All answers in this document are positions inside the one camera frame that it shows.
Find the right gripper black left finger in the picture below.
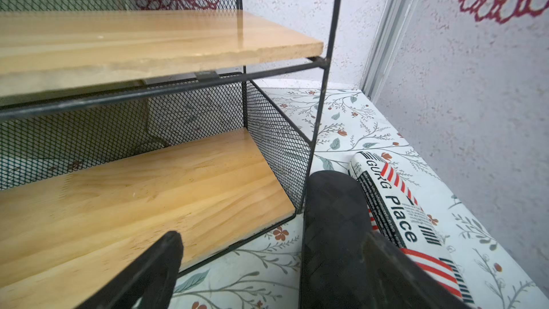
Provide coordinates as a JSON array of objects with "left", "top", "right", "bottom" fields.
[{"left": 78, "top": 231, "right": 184, "bottom": 308}]

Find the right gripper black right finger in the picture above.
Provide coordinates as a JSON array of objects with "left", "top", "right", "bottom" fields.
[{"left": 364, "top": 232, "right": 467, "bottom": 308}]

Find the black trash bag roll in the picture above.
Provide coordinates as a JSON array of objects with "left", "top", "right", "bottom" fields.
[{"left": 300, "top": 170, "right": 375, "bottom": 308}]

